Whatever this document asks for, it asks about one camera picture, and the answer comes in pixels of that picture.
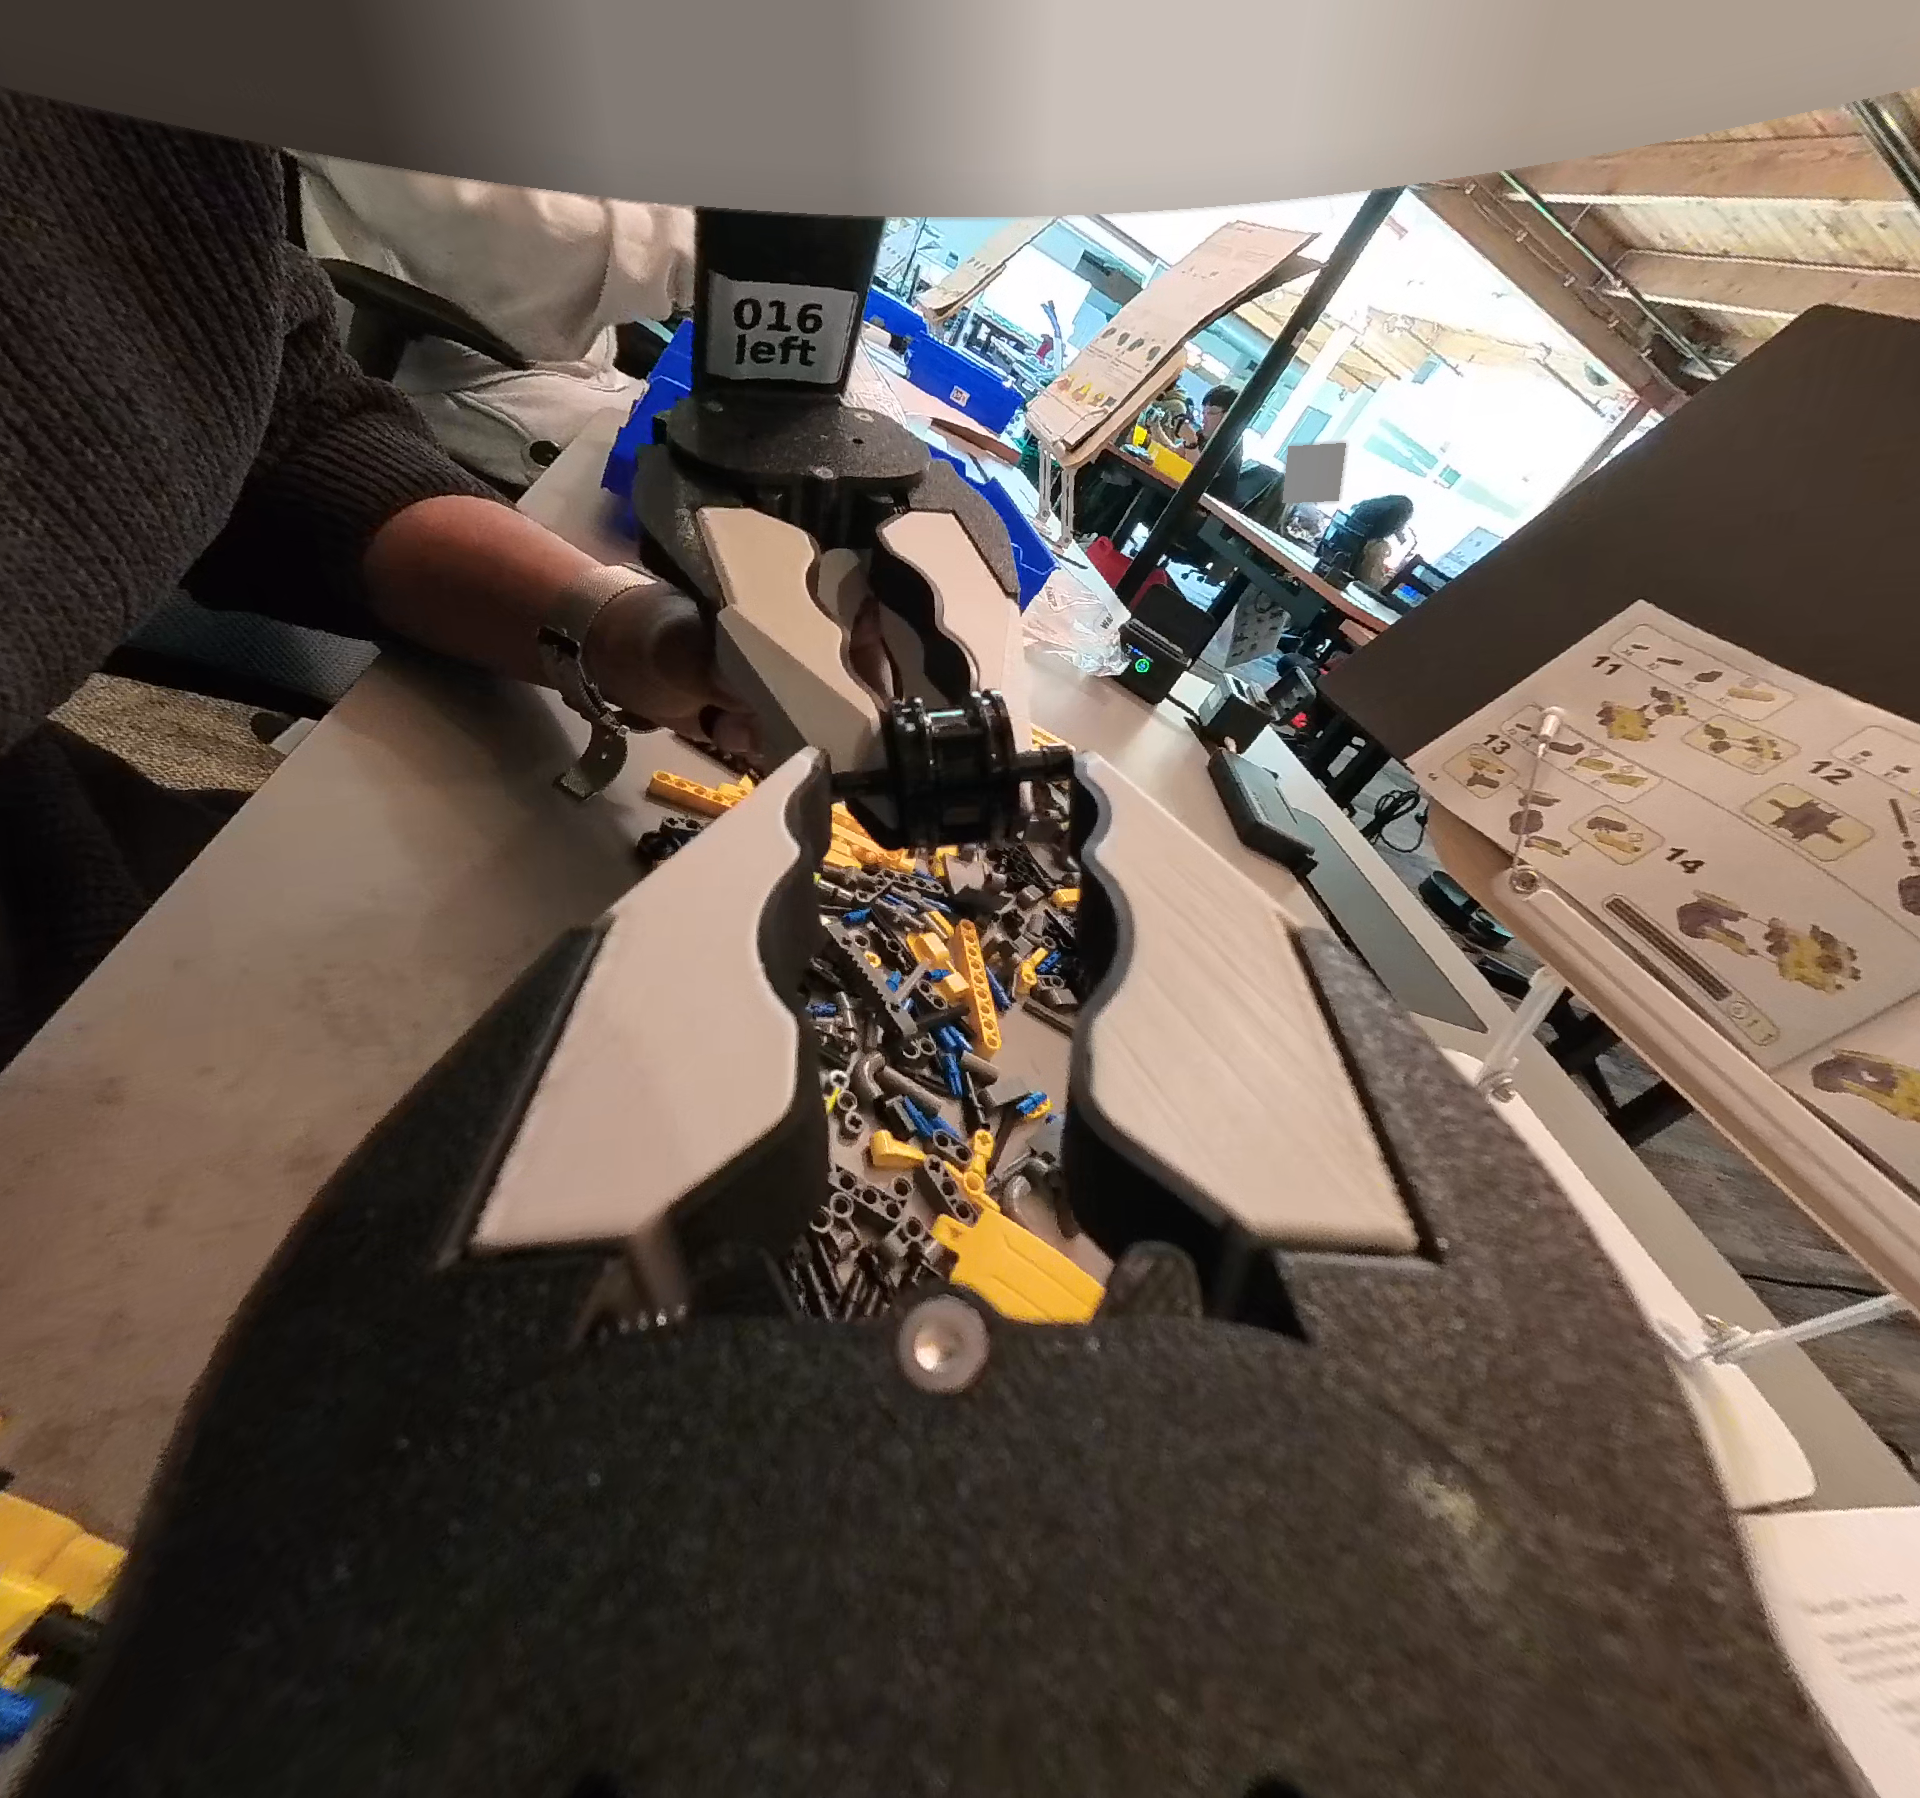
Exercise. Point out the cardboard instruction board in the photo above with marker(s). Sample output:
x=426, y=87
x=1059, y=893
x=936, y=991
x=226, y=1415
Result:
x=1157, y=329

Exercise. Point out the toy instruction booklet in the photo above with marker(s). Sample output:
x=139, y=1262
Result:
x=1696, y=777

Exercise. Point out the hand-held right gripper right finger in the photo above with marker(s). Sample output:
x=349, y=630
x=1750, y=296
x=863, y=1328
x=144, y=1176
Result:
x=1231, y=1049

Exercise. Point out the small black printer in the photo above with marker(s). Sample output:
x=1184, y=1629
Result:
x=1162, y=651

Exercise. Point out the small black box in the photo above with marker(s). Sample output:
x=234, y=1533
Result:
x=1237, y=711

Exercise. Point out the clear plastic bag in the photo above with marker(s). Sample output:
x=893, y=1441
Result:
x=1074, y=629

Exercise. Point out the long wooden desk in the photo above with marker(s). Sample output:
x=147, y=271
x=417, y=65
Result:
x=1291, y=546

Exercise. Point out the person's left hand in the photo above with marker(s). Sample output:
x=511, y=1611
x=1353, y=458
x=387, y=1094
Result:
x=659, y=651

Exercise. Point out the person's left forearm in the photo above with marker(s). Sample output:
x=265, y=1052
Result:
x=450, y=568

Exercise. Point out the white printed paper sheet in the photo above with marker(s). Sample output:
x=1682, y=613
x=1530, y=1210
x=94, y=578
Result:
x=1852, y=1632

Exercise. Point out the black backing board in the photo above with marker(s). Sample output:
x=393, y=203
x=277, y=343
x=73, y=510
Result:
x=1725, y=507

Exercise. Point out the black office chair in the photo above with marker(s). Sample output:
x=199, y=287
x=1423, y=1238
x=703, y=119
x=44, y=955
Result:
x=413, y=312

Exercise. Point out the grey fabric chair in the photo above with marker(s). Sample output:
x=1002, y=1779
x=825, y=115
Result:
x=166, y=733

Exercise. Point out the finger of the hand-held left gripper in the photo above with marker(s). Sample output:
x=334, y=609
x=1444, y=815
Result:
x=766, y=582
x=960, y=582

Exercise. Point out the person's dark sweater torso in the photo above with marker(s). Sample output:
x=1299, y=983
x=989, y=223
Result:
x=62, y=899

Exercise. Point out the yellow toy vehicle model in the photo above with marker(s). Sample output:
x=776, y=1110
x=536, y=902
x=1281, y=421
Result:
x=52, y=1574

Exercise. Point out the black plastic wheel hub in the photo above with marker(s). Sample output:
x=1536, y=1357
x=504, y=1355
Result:
x=947, y=764

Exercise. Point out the blue storage bin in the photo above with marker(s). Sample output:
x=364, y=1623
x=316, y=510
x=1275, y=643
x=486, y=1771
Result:
x=999, y=538
x=947, y=373

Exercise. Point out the white book stand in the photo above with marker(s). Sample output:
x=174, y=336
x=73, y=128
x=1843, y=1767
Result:
x=1725, y=1101

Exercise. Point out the black power adapter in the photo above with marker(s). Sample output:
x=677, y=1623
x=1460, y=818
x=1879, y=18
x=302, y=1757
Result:
x=1261, y=809

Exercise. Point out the pile of toy building pieces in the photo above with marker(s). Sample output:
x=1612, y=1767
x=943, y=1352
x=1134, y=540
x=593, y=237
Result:
x=930, y=987

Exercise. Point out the black metal pole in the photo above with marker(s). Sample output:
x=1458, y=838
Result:
x=1261, y=388

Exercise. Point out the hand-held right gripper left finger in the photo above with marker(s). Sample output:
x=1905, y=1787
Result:
x=659, y=1018

